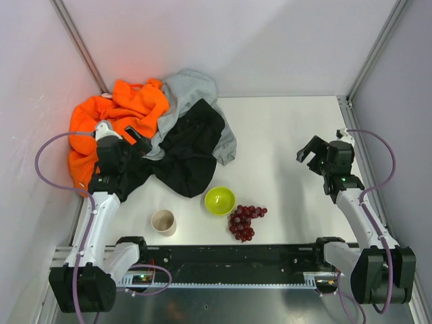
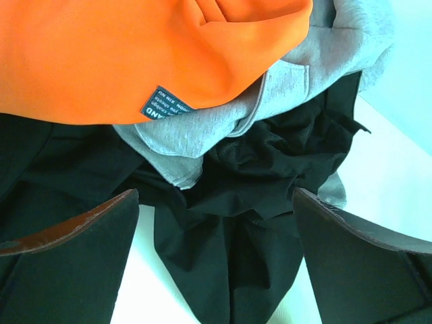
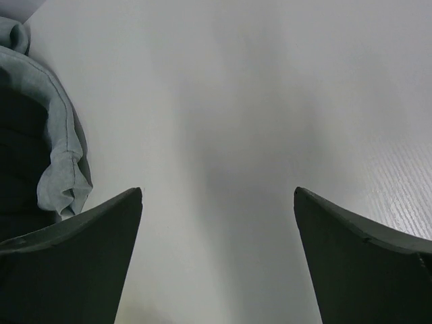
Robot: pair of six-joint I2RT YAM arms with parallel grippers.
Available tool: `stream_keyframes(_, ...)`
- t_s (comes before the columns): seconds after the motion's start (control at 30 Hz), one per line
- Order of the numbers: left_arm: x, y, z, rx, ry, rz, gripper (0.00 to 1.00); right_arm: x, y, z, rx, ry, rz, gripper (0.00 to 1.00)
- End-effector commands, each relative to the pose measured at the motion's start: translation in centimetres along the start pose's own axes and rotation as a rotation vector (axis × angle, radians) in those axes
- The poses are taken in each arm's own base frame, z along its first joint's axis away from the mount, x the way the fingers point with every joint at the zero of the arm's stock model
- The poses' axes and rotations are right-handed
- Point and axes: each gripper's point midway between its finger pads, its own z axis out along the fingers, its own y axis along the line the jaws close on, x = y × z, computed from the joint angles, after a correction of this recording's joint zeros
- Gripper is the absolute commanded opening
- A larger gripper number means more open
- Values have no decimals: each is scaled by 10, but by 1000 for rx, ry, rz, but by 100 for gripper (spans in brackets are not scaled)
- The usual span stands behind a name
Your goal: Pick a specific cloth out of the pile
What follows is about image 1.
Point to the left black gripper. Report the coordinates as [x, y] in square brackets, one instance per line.
[136, 144]

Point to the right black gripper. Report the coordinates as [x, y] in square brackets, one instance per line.
[315, 158]

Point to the orange cloth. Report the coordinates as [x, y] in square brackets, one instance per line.
[136, 105]

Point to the large black cloth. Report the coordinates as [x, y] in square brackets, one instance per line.
[188, 165]

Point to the grey sweatshirt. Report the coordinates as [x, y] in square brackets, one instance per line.
[182, 90]

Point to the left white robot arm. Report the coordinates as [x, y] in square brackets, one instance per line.
[88, 279]

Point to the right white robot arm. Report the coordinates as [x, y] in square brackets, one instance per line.
[380, 270]

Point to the beige cup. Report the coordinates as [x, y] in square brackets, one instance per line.
[164, 223]

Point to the lime green bowl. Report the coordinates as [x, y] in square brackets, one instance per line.
[220, 201]

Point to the red grape bunch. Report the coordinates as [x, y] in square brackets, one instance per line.
[240, 221]

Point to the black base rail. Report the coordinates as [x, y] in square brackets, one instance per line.
[239, 263]

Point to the grey cable duct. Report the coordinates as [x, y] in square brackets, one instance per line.
[308, 281]

